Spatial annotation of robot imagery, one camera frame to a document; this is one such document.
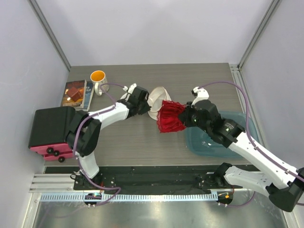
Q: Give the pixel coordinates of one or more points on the blue cover book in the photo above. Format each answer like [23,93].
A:
[89,92]

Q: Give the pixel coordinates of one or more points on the red lace bra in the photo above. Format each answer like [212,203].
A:
[167,117]

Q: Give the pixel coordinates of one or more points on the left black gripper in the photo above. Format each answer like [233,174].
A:
[146,109]

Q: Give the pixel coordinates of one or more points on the white mesh laundry bag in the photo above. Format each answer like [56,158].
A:
[155,99]

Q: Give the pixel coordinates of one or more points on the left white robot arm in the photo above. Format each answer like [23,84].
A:
[84,129]

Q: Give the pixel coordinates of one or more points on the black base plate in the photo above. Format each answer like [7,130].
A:
[159,180]

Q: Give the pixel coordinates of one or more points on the white slotted cable duct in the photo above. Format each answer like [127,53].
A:
[95,197]

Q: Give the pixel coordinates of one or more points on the blue plastic tub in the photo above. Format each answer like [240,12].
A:
[199,143]

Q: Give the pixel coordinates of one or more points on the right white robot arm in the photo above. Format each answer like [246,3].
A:
[282,183]

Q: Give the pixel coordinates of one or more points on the white mug orange inside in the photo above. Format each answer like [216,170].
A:
[100,82]

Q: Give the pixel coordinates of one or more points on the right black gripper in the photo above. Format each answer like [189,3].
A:
[185,115]

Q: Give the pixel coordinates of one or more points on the brown cover book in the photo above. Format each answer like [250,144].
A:
[73,95]

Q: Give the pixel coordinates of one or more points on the black and pink box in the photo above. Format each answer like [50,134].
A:
[48,133]

